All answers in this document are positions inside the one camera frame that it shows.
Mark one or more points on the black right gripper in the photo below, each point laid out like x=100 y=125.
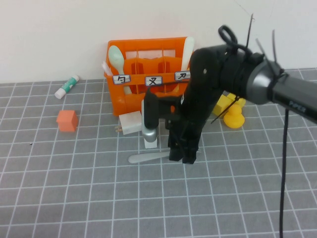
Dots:
x=183 y=129

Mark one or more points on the grey plastic fork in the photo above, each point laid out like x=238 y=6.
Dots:
x=148 y=157

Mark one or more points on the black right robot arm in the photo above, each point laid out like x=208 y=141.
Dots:
x=247 y=79

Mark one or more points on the orange plastic cutlery holder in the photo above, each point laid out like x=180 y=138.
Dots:
x=131 y=104

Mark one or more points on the white cube block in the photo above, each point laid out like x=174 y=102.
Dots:
x=151 y=145

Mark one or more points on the yellow rubber duck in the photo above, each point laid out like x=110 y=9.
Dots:
x=234 y=120

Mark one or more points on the yellow cube block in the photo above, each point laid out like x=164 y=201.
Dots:
x=241 y=102
x=220 y=105

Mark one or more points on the black zip tie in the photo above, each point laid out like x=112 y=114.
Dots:
x=275 y=47
x=226 y=110

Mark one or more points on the white plug charger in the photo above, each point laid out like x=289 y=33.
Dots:
x=130 y=122

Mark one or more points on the white knife character label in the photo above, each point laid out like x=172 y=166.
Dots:
x=182 y=76

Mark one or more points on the white fork character label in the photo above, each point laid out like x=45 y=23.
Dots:
x=153 y=81

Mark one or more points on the white spoon character label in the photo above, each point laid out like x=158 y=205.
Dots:
x=121 y=79

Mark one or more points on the cream white plastic knife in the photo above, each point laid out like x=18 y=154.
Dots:
x=187 y=47

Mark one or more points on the mint green plastic spoon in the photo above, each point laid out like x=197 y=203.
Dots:
x=116 y=58

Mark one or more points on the orange cube block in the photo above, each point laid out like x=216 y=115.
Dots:
x=67 y=121

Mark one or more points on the green white glue stick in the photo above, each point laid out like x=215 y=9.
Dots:
x=67 y=86

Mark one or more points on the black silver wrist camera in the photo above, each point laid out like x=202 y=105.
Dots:
x=149 y=111

